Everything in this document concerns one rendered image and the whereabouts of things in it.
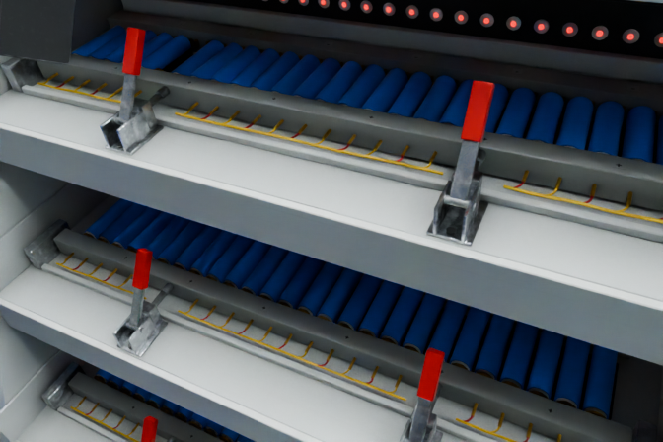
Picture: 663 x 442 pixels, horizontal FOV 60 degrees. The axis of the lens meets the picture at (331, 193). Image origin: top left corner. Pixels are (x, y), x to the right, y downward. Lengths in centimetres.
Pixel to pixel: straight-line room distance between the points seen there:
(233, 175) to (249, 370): 18
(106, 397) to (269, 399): 29
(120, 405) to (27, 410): 11
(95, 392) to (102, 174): 33
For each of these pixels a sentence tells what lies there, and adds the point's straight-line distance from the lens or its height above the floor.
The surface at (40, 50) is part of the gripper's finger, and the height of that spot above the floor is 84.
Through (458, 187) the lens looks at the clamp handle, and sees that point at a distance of 35.
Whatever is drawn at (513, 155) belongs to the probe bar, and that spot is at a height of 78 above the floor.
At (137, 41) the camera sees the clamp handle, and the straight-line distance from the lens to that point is 47.
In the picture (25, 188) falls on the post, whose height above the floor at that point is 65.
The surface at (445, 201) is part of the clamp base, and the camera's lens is 35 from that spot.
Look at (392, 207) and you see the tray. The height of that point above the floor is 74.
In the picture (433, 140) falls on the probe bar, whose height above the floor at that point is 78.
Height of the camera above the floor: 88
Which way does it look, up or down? 21 degrees down
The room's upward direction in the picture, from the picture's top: 5 degrees clockwise
